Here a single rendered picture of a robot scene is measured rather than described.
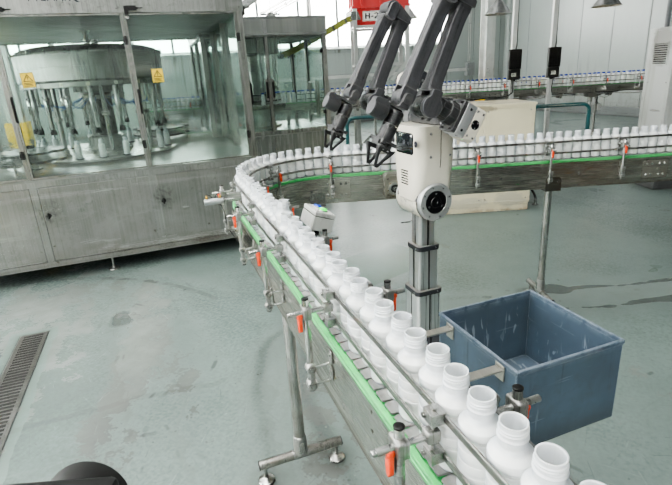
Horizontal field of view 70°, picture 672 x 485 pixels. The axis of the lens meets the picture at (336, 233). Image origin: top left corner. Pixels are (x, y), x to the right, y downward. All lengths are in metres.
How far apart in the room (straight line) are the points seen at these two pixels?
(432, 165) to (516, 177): 1.32
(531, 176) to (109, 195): 3.35
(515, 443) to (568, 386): 0.63
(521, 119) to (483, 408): 5.06
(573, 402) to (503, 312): 0.32
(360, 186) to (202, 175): 1.95
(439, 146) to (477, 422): 1.40
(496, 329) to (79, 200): 3.77
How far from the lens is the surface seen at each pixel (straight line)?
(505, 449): 0.68
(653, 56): 7.23
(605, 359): 1.33
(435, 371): 0.79
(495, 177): 3.17
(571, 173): 3.36
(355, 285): 1.01
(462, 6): 1.82
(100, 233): 4.65
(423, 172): 1.95
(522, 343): 1.60
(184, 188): 4.55
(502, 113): 5.55
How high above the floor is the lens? 1.58
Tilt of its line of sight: 18 degrees down
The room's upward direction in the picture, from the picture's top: 3 degrees counter-clockwise
